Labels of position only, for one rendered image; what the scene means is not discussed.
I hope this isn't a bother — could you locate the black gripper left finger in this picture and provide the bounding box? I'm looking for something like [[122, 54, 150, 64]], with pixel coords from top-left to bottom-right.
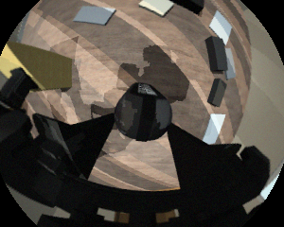
[[32, 113, 115, 181]]

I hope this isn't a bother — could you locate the dark grey controller unit with green rocker switches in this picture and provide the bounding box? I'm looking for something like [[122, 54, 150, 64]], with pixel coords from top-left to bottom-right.
[[115, 82, 172, 143]]

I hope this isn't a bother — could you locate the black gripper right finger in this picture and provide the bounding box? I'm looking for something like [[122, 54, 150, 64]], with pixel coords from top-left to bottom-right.
[[166, 122, 241, 189]]

